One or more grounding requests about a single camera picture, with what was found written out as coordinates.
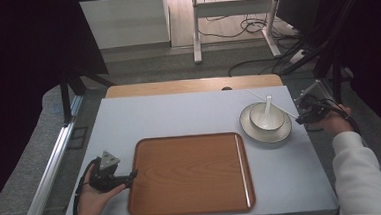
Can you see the person's right hand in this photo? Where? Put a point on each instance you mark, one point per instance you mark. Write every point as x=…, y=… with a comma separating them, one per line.
x=338, y=122

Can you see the brown wooden tray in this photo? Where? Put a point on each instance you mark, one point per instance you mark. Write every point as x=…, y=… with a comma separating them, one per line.
x=189, y=177

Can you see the white cabinet panel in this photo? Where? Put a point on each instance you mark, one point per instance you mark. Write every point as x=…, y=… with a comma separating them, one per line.
x=126, y=21

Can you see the white ceramic bowl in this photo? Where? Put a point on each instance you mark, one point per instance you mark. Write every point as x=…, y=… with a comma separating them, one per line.
x=274, y=119

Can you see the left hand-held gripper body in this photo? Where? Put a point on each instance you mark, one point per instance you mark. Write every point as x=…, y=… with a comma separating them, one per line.
x=104, y=179

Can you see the white ceramic spoon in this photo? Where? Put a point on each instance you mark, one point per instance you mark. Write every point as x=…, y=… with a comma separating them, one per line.
x=267, y=111

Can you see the white cover board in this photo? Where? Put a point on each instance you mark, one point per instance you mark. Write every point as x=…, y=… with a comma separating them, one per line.
x=179, y=116

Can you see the white metal desk frame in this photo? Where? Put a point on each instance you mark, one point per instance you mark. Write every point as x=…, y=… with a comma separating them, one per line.
x=232, y=7

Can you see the white power strip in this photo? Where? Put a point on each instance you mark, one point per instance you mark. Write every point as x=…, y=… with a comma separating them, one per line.
x=297, y=56

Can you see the white ceramic plate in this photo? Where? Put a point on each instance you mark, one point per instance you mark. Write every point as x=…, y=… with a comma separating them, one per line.
x=248, y=127

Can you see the person's left hand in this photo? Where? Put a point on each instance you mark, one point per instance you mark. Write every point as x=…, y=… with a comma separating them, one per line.
x=90, y=202

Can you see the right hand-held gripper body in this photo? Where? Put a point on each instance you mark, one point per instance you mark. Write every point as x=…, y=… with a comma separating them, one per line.
x=315, y=111

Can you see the black metal stand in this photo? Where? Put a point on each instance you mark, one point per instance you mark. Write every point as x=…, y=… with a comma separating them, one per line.
x=66, y=98
x=336, y=72

